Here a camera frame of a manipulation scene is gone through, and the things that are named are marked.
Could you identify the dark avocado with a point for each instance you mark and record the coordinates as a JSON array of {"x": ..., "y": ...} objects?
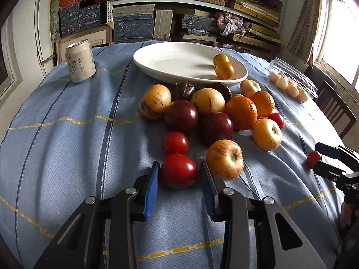
[{"x": 223, "y": 89}]

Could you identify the greenish yellow tangerine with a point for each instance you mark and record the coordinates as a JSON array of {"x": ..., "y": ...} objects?
[{"x": 220, "y": 58}]

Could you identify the row of tan eggs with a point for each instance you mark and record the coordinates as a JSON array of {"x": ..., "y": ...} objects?
[{"x": 292, "y": 89}]

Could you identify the white metal shelving unit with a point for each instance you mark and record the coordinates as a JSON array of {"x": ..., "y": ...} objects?
[{"x": 193, "y": 3}]

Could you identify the dark red plum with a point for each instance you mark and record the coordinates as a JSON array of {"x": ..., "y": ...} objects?
[
  {"x": 216, "y": 129},
  {"x": 181, "y": 116}
]

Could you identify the large red tomato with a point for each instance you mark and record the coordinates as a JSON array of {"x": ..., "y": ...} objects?
[{"x": 178, "y": 171}]

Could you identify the red cherry tomato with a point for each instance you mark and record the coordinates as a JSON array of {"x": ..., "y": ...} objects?
[
  {"x": 277, "y": 120},
  {"x": 312, "y": 158}
]

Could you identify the red striped yellow apple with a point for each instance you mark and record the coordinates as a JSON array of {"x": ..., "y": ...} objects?
[{"x": 224, "y": 159}]

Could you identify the cream drink can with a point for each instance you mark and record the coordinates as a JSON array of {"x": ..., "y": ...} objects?
[{"x": 80, "y": 63}]

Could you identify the blue tablecloth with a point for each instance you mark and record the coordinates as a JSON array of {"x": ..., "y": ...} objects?
[{"x": 70, "y": 145}]

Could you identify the dark wooden chair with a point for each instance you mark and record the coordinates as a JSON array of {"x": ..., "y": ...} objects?
[{"x": 333, "y": 109}]

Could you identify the person's right hand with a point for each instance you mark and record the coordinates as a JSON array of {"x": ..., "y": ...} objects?
[{"x": 347, "y": 215}]

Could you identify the pink plastic bag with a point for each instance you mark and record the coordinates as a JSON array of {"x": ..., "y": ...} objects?
[{"x": 228, "y": 23}]

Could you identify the yellow fruit with dark streaks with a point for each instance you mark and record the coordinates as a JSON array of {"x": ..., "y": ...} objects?
[{"x": 155, "y": 101}]

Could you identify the bright window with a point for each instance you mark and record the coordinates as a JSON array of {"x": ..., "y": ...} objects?
[{"x": 343, "y": 33}]

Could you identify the patterned curtain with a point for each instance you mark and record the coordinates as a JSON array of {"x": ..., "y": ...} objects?
[{"x": 305, "y": 22}]

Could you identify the stack of wooden flat boxes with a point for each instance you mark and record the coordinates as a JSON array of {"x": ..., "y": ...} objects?
[{"x": 258, "y": 14}]

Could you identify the stack of blue patterned crates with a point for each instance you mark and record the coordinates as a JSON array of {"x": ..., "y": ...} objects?
[{"x": 81, "y": 14}]

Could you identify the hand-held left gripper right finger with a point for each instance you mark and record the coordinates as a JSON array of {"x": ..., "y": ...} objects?
[{"x": 207, "y": 193}]

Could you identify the orange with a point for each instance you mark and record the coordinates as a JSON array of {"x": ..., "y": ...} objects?
[
  {"x": 265, "y": 103},
  {"x": 241, "y": 113}
]

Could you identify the white oval plate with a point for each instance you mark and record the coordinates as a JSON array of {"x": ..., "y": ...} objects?
[{"x": 174, "y": 64}]

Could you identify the wooden picture frame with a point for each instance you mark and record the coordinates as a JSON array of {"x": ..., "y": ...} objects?
[{"x": 84, "y": 36}]

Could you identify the clear plastic egg tray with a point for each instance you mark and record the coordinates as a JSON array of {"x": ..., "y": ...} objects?
[{"x": 300, "y": 74}]

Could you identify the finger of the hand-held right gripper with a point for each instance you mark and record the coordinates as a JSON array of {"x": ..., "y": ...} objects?
[
  {"x": 326, "y": 170},
  {"x": 326, "y": 149}
]

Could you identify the small orange tangerine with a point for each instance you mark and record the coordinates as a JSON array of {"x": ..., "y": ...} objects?
[{"x": 224, "y": 71}]

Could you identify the green marbled panel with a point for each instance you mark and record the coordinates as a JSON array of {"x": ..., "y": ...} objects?
[{"x": 54, "y": 14}]

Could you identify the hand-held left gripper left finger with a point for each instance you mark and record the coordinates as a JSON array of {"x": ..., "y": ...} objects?
[{"x": 151, "y": 193}]

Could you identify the stack of blue flat boxes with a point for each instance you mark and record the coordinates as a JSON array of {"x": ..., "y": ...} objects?
[
  {"x": 199, "y": 25},
  {"x": 133, "y": 28}
]

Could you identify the dim window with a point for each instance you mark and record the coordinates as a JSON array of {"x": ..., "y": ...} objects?
[{"x": 7, "y": 61}]

